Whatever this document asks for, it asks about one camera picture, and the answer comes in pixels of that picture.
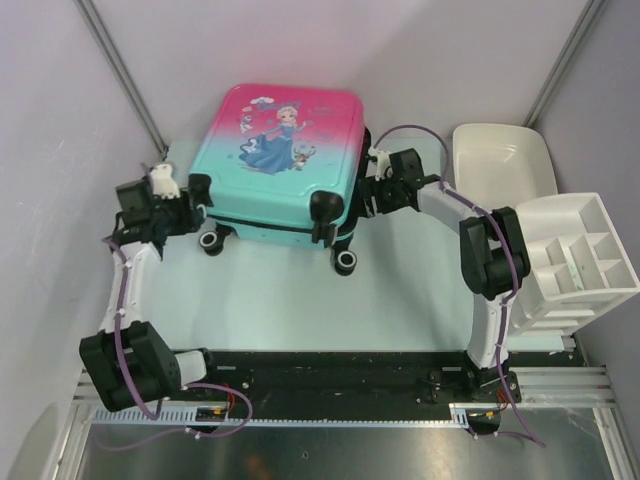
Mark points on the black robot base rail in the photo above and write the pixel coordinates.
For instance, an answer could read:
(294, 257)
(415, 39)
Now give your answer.
(217, 359)

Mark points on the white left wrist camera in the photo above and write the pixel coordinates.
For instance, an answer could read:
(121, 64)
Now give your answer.
(162, 182)

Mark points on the white divided organizer tray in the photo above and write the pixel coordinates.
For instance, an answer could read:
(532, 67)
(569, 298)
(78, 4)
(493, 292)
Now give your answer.
(579, 268)

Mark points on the aluminium frame post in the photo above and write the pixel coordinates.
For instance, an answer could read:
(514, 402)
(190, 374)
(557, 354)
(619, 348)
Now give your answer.
(577, 39)
(116, 62)

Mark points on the cream plastic basin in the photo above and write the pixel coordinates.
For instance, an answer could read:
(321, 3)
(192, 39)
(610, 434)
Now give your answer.
(497, 165)

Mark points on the right aluminium frame post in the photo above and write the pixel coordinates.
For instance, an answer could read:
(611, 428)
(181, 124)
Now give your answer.
(577, 39)

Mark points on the aluminium extrusion crossbar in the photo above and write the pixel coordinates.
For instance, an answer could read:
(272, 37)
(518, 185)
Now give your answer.
(565, 385)

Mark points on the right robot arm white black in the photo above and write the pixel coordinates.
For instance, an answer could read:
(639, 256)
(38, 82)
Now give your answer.
(493, 255)

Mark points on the left aluminium frame post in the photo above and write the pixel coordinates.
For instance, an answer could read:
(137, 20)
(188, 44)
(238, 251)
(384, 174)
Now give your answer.
(116, 62)

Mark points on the pink and teal children's suitcase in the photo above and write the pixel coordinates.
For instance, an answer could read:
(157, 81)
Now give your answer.
(281, 165)

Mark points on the white slotted cable duct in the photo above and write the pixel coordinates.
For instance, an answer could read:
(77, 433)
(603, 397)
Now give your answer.
(447, 416)

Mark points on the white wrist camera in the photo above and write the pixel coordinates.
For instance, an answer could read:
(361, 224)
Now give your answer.
(162, 182)
(382, 159)

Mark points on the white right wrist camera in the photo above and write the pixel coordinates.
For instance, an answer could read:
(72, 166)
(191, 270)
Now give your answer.
(382, 159)

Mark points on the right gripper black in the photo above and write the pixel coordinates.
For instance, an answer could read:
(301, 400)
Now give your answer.
(368, 187)

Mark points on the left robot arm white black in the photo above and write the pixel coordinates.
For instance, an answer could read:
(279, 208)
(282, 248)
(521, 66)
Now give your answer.
(128, 361)

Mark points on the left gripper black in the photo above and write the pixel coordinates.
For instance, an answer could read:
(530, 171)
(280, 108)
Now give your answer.
(188, 218)

